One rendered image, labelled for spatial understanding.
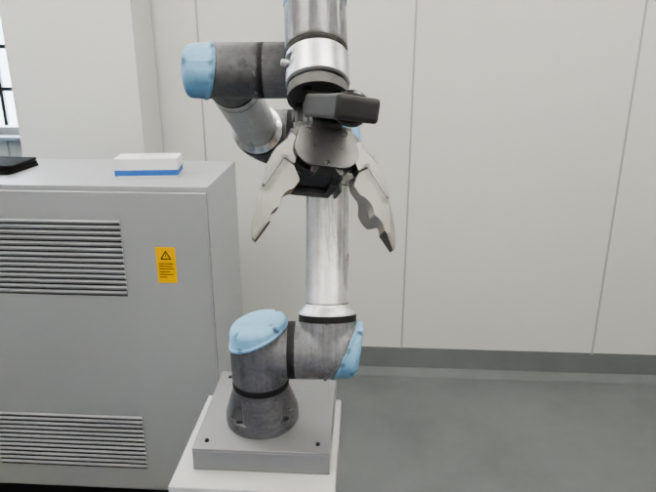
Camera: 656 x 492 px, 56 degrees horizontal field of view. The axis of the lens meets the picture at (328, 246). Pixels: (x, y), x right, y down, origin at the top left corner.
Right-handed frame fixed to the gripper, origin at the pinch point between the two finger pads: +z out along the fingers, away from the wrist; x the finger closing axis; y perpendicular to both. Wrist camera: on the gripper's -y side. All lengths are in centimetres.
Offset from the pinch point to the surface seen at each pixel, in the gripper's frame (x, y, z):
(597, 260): -234, 216, -83
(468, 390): -171, 269, -15
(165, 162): 11, 165, -90
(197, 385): -8, 201, -9
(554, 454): -186, 217, 22
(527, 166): -182, 200, -129
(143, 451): 11, 229, 15
